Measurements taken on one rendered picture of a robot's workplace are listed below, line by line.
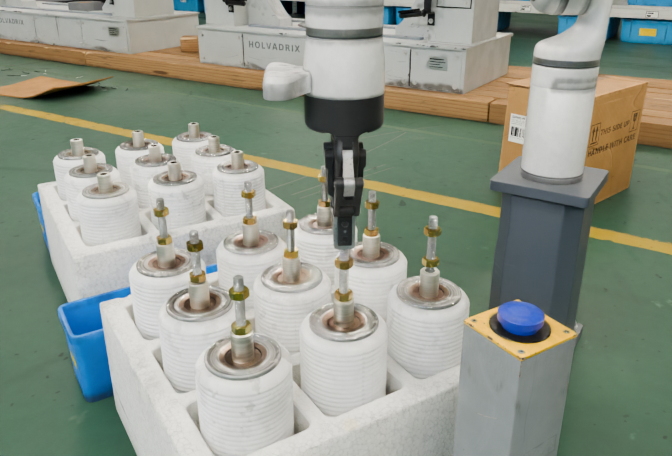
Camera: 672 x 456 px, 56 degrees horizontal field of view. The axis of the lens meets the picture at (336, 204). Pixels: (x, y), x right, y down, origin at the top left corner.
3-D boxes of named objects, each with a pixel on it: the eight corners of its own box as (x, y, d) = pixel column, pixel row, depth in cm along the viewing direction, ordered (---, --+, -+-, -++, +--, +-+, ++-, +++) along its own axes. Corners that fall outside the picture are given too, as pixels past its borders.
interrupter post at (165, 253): (155, 270, 81) (152, 246, 79) (160, 261, 83) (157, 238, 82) (173, 270, 80) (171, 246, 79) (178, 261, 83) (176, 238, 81)
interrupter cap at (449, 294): (451, 278, 78) (452, 273, 78) (469, 310, 71) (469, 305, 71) (391, 281, 78) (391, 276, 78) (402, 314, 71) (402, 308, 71)
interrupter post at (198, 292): (185, 307, 72) (182, 282, 71) (200, 299, 74) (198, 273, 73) (200, 314, 71) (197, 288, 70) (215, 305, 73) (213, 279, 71)
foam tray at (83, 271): (222, 224, 155) (217, 154, 148) (297, 293, 124) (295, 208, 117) (51, 262, 137) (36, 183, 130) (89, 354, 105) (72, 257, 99)
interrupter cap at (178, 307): (151, 311, 71) (151, 305, 71) (200, 283, 77) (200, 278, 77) (200, 332, 67) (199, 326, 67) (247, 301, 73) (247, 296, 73)
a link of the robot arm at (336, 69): (265, 83, 63) (262, 19, 61) (377, 82, 64) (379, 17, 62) (261, 103, 55) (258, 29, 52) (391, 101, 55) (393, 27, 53)
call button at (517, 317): (517, 314, 59) (520, 295, 58) (552, 334, 56) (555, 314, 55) (486, 326, 57) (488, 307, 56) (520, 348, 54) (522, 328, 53)
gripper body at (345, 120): (391, 92, 55) (388, 193, 59) (378, 75, 63) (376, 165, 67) (304, 94, 55) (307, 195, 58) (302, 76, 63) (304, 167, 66)
